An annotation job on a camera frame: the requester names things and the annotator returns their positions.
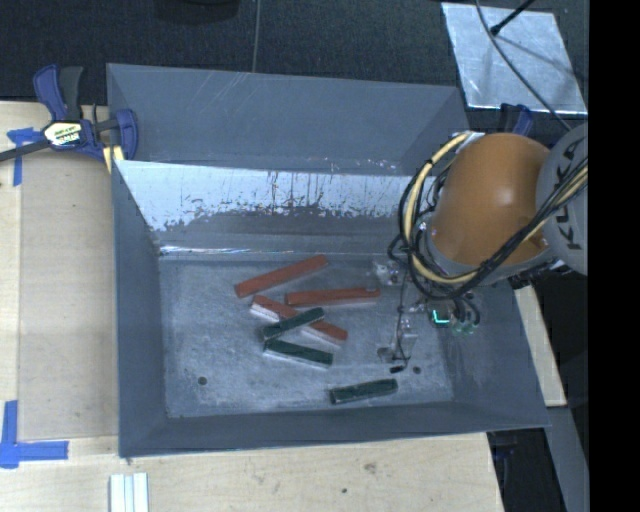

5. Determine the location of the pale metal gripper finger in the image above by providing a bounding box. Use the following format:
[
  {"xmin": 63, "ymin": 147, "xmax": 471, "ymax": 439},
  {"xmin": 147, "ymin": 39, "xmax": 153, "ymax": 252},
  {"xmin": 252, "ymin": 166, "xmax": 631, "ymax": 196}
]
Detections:
[
  {"xmin": 370, "ymin": 258, "xmax": 402, "ymax": 286},
  {"xmin": 377, "ymin": 316, "xmax": 419, "ymax": 363}
]

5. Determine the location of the red-brown flat block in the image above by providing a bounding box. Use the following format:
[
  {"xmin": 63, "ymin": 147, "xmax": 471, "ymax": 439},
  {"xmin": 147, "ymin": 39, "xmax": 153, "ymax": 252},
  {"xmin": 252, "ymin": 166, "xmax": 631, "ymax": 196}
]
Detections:
[
  {"xmin": 284, "ymin": 286, "xmax": 382, "ymax": 309},
  {"xmin": 234, "ymin": 253, "xmax": 330, "ymax": 300},
  {"xmin": 248, "ymin": 294, "xmax": 350, "ymax": 350}
]

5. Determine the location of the dark green flat block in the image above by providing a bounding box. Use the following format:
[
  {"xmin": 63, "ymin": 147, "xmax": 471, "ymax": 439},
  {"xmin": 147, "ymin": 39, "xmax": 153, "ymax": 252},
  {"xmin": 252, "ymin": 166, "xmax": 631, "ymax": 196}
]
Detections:
[
  {"xmin": 328, "ymin": 378, "xmax": 400, "ymax": 406},
  {"xmin": 263, "ymin": 338, "xmax": 335, "ymax": 371},
  {"xmin": 260, "ymin": 306, "xmax": 326, "ymax": 343}
]

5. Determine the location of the grey metal bin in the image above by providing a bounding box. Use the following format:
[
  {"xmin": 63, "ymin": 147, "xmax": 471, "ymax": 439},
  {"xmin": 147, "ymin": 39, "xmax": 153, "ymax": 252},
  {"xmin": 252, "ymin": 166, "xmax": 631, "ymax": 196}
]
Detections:
[{"xmin": 105, "ymin": 62, "xmax": 552, "ymax": 459}]

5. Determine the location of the black cylinder on white bracket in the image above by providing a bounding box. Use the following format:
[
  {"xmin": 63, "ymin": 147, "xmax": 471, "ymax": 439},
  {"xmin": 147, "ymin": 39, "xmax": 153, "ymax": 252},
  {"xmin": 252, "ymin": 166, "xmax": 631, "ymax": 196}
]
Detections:
[{"xmin": 507, "ymin": 258, "xmax": 571, "ymax": 292}]

